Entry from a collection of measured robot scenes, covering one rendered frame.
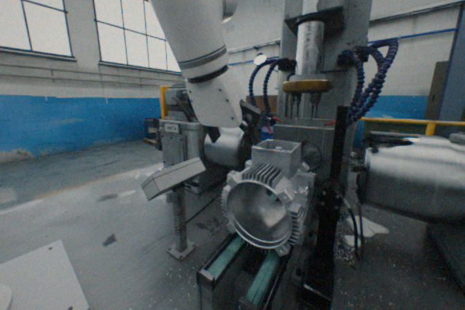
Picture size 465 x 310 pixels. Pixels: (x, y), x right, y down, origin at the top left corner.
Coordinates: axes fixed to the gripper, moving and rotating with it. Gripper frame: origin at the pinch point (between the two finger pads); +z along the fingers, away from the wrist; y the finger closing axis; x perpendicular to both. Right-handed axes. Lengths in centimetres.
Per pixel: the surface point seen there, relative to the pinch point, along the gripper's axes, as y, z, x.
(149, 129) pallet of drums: -459, 197, 191
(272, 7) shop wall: -215, 29, 643
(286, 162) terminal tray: 9.9, 9.3, 4.1
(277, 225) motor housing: 8.7, 24.3, -4.8
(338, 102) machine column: 17, 25, 59
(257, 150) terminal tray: 2.7, 7.6, 4.8
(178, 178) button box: -15.5, 9.3, -8.7
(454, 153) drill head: 43, 20, 26
